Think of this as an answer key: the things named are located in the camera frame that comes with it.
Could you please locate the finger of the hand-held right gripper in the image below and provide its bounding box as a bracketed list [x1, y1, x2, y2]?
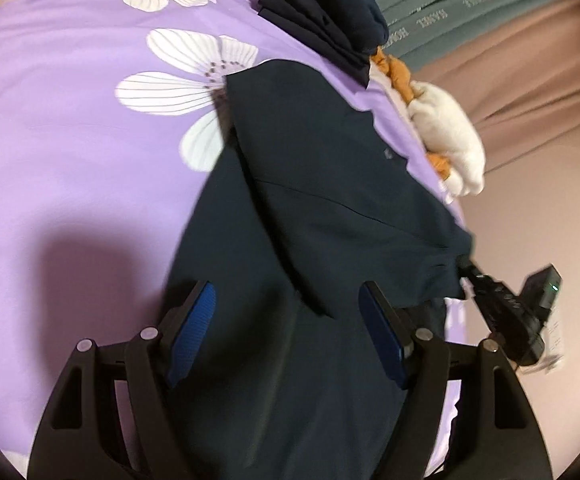
[456, 254, 495, 311]

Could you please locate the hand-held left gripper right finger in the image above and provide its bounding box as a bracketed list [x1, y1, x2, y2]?
[358, 281, 554, 480]

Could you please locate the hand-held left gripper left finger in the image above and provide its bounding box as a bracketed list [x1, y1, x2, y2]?
[26, 280, 217, 480]

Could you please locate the dark navy garment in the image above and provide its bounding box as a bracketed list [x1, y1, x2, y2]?
[162, 59, 475, 480]

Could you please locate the stack of folded navy clothes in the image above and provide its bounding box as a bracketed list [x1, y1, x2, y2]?
[259, 0, 389, 87]

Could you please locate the white fluffy blanket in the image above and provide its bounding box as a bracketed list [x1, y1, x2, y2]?
[370, 62, 486, 197]

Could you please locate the pink curtain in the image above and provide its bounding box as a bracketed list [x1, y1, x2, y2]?
[410, 0, 580, 281]

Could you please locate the purple floral bed sheet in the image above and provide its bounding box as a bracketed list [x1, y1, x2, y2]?
[0, 0, 470, 480]

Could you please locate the orange cloth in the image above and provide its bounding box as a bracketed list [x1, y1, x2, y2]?
[370, 46, 454, 181]

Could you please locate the grey-green printed cushion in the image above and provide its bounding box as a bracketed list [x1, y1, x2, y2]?
[372, 0, 580, 73]

